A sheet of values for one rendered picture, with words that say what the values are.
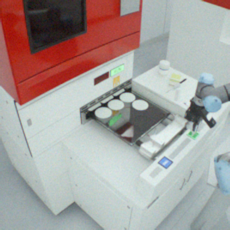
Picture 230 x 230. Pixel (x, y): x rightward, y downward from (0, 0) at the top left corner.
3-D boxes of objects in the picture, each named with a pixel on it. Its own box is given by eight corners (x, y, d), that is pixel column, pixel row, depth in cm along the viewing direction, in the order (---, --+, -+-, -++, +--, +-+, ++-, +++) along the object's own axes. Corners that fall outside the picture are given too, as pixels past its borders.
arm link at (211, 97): (227, 94, 93) (220, 79, 102) (203, 103, 97) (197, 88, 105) (231, 108, 98) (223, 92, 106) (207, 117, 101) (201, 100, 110)
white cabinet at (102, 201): (75, 206, 197) (60, 142, 144) (148, 147, 250) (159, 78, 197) (131, 257, 164) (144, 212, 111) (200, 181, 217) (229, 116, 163)
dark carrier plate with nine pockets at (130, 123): (88, 113, 151) (88, 112, 151) (126, 90, 170) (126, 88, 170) (130, 143, 134) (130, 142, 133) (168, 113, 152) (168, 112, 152)
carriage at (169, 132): (138, 153, 134) (139, 149, 132) (175, 120, 154) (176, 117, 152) (150, 160, 130) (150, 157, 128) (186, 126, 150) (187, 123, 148)
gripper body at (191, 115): (190, 112, 129) (195, 94, 121) (203, 120, 124) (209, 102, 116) (183, 119, 124) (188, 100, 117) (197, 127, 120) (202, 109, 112)
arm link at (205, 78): (202, 81, 102) (197, 70, 109) (196, 100, 110) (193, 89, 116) (218, 82, 102) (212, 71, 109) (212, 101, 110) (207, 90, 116)
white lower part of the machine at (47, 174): (14, 169, 223) (-13, 103, 169) (77, 129, 268) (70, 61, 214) (57, 220, 186) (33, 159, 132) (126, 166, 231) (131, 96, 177)
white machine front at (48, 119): (31, 156, 134) (13, 100, 107) (128, 94, 178) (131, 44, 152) (33, 159, 132) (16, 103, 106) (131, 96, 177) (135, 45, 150)
